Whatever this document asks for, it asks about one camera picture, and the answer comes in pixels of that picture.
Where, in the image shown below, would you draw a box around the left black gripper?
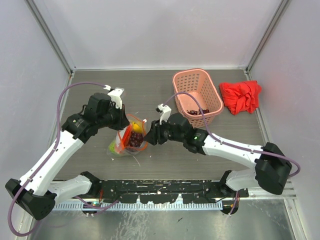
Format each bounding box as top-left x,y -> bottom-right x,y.
97,102 -> 130,131

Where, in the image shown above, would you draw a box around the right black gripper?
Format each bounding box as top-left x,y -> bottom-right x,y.
143,117 -> 185,146

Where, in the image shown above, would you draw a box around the purple toy grape bunch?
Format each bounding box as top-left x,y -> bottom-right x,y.
128,131 -> 144,148

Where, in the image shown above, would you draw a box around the yellow toy lemon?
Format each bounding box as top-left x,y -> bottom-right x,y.
131,121 -> 144,134

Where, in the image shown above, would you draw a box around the toy watermelon slice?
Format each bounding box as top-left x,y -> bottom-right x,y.
122,124 -> 132,149

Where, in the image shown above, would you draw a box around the clear orange zip top bag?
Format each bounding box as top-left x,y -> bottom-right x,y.
107,114 -> 148,157

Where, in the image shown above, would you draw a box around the green toy custard apple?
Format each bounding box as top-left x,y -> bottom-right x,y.
108,140 -> 119,155

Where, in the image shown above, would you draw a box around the pink plastic basket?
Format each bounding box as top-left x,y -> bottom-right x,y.
172,68 -> 224,128

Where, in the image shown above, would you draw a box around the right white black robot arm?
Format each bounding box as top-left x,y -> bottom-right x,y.
144,113 -> 292,197

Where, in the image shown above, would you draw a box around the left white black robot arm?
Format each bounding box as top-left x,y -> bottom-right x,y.
5,88 -> 130,221

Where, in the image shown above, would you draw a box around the loose purple toy grapes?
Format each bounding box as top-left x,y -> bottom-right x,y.
187,109 -> 210,116

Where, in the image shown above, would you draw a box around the red crumpled cloth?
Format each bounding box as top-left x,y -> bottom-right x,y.
219,80 -> 262,115

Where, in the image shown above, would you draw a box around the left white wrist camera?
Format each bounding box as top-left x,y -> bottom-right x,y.
103,85 -> 124,110

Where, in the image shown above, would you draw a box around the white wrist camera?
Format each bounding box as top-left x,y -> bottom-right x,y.
156,103 -> 172,125
103,85 -> 124,110

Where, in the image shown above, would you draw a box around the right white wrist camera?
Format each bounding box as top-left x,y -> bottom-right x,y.
156,103 -> 172,125

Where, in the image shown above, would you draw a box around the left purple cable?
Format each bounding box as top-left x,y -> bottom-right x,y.
7,81 -> 112,237

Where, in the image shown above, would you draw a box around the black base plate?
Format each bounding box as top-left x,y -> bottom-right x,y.
79,179 -> 236,204

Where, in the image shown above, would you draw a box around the grey slotted cable duct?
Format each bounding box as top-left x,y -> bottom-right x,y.
53,200 -> 223,211

